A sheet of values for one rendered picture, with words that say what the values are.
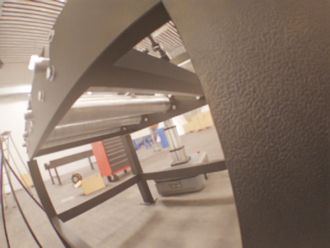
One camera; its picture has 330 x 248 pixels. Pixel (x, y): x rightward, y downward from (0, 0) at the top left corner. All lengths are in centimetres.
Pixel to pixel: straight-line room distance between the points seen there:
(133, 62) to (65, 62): 10
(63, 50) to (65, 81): 5
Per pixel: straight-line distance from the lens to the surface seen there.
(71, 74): 20
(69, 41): 23
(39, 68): 33
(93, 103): 65
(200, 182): 149
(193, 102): 109
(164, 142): 658
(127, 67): 19
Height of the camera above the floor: 66
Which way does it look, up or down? 3 degrees up
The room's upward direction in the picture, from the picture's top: 18 degrees counter-clockwise
